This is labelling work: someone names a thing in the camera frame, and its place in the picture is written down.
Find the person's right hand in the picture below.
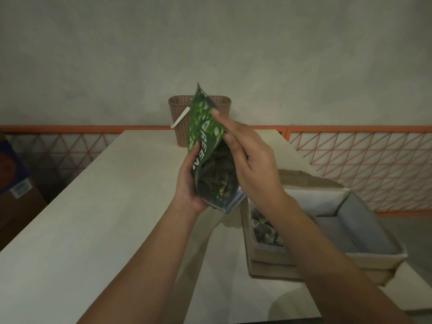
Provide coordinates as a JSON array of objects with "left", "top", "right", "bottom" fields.
[{"left": 211, "top": 109, "right": 296, "bottom": 221}]

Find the person's left hand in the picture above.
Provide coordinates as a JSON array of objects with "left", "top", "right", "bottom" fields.
[{"left": 172, "top": 141, "right": 212, "bottom": 215}]

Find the pile of green tea bags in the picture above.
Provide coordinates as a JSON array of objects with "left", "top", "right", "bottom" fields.
[
  {"left": 197, "top": 144, "right": 240, "bottom": 203},
  {"left": 251, "top": 207, "right": 285, "bottom": 248}
]

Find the green tea pouch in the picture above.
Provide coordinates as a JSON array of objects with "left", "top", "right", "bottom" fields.
[{"left": 187, "top": 82, "right": 247, "bottom": 215}]

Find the beige fabric storage box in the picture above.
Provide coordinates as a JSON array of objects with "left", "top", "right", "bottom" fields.
[{"left": 241, "top": 169, "right": 408, "bottom": 287}]

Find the person's right forearm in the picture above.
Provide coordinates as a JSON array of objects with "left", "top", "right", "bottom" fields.
[{"left": 268, "top": 197, "right": 414, "bottom": 324}]

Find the person's left forearm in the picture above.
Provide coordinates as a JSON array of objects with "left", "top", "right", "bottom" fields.
[{"left": 76, "top": 198, "right": 212, "bottom": 324}]

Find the brown perforated plastic basket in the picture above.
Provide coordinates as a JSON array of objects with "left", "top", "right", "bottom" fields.
[{"left": 168, "top": 95, "right": 232, "bottom": 148}]

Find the orange metal mesh fence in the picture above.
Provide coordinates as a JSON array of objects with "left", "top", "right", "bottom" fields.
[{"left": 0, "top": 124, "right": 432, "bottom": 217}]

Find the blue printed cardboard carton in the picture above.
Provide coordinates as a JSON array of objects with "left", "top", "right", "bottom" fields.
[{"left": 0, "top": 131, "right": 48, "bottom": 252}]

